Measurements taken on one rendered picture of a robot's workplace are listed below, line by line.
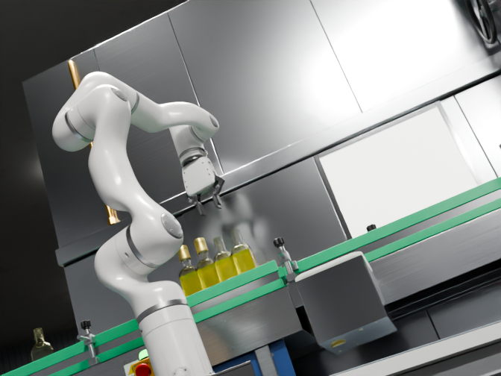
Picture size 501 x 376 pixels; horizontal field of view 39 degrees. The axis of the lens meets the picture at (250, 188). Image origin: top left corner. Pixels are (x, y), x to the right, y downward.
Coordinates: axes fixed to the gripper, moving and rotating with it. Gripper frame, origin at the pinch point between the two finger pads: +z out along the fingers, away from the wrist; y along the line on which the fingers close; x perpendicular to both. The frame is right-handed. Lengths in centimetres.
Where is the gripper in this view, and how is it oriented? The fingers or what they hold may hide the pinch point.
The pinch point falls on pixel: (209, 206)
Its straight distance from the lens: 211.2
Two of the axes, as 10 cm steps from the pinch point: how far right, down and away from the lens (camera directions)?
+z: 3.2, 8.5, -4.1
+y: -8.4, 4.5, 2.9
